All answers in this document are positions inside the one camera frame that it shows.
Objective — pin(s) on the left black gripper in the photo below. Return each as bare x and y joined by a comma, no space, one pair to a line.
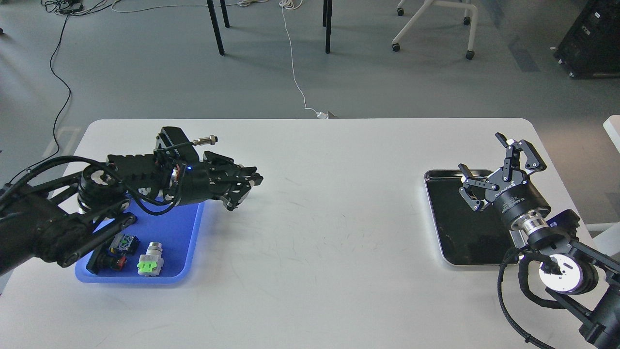
217,177

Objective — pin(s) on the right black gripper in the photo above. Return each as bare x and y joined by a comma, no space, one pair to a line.
508,190

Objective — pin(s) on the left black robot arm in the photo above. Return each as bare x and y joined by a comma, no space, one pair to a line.
67,207

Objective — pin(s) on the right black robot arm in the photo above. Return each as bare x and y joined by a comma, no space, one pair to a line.
555,269

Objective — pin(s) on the blue plastic tray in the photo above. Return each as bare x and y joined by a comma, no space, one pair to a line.
177,231

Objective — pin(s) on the silver metal tray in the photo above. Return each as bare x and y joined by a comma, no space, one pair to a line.
466,238

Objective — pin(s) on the silver green push button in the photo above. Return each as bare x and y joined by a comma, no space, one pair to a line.
151,263

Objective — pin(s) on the black equipment case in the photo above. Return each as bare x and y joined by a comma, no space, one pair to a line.
591,47

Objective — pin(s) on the red emergency stop button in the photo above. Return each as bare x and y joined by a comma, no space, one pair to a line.
113,254

